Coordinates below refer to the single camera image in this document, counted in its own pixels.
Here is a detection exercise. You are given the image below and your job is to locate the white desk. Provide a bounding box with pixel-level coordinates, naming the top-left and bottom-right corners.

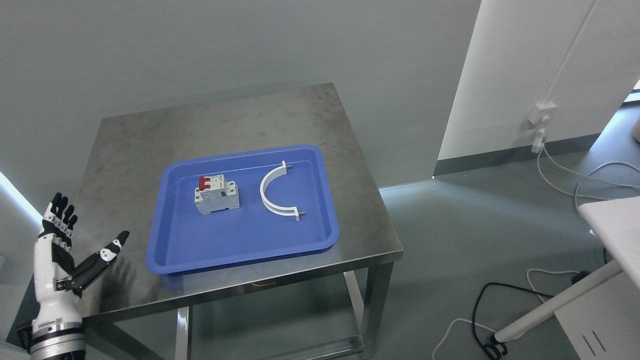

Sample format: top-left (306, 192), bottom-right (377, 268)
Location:
top-left (492, 196), bottom-right (640, 360)

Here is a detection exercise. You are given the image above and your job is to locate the black cable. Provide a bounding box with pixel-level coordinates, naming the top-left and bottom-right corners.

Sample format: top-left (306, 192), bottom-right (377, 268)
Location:
top-left (471, 270), bottom-right (592, 359)

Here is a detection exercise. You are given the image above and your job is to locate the white wall socket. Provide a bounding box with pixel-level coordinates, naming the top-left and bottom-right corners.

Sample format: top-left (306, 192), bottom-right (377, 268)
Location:
top-left (527, 101), bottom-right (558, 125)

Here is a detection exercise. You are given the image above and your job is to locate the white power plug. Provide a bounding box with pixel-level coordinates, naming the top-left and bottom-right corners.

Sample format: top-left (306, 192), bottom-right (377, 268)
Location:
top-left (530, 127), bottom-right (546, 154)

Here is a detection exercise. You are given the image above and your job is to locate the white red circuit breaker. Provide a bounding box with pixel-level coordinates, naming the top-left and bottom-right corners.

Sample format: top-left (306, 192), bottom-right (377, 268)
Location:
top-left (194, 174), bottom-right (240, 215)

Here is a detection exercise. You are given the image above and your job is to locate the stainless steel table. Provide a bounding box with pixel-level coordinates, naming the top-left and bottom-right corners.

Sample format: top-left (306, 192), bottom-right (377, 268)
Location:
top-left (20, 83), bottom-right (403, 360)

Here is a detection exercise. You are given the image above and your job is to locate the white curved pipe clamp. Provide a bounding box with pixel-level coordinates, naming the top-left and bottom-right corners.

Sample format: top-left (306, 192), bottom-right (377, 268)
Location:
top-left (258, 160), bottom-right (306, 223)

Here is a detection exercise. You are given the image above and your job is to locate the white cable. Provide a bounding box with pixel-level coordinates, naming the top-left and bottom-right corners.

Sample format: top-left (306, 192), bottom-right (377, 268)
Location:
top-left (536, 144), bottom-right (640, 208)

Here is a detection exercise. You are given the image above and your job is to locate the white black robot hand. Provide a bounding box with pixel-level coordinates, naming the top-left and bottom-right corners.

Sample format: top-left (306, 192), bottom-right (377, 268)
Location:
top-left (32, 193), bottom-right (130, 332)

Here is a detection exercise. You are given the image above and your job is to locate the blue plastic tray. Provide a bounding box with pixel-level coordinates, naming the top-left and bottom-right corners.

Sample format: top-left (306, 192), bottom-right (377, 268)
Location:
top-left (146, 145), bottom-right (339, 275)

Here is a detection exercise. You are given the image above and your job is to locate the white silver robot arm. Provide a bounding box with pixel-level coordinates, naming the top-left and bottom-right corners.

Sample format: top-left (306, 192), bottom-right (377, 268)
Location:
top-left (16, 322), bottom-right (87, 360)

